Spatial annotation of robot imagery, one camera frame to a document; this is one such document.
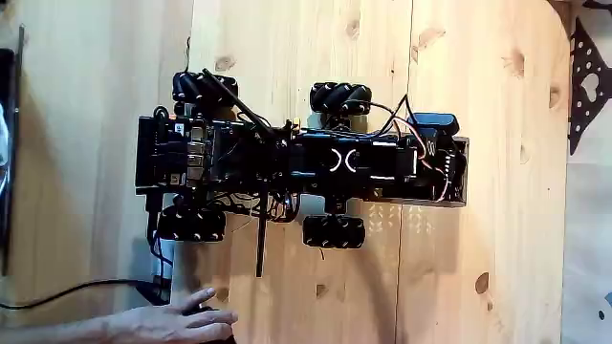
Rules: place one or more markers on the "dark screen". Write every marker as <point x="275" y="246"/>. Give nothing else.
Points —
<point x="6" y="71"/>

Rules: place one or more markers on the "black antenna rod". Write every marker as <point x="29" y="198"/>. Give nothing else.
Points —
<point x="261" y="248"/>
<point x="229" y="95"/>

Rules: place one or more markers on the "person's hand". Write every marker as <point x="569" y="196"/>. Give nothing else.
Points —
<point x="162" y="325"/>

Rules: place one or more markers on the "black sock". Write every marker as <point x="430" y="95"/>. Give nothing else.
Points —
<point x="578" y="114"/>

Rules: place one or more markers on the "black oval camera box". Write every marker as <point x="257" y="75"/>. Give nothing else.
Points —
<point x="432" y="122"/>

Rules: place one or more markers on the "black mecanum wheel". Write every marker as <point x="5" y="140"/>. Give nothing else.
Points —
<point x="334" y="231"/>
<point x="334" y="98"/>
<point x="191" y="224"/>
<point x="191" y="86"/>

